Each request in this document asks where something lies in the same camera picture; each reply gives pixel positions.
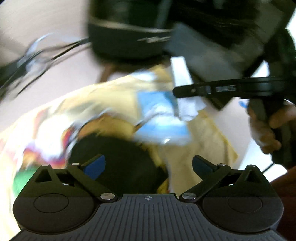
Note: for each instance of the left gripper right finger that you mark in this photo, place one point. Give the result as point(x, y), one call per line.
point(210, 174)

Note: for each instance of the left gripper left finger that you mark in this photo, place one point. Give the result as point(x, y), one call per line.
point(87, 173)

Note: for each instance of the black round container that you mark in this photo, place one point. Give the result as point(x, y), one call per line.
point(129, 167)

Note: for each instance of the person's right hand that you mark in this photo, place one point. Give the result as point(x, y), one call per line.
point(263, 133)

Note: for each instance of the black framed tablet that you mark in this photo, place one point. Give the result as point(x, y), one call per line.
point(219, 40)

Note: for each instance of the blue white tissue pack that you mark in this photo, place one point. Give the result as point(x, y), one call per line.
point(164, 118)

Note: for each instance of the yellow printed cloth mat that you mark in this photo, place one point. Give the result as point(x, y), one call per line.
point(112, 109)

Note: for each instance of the black round speaker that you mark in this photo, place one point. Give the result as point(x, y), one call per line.
point(130, 31)

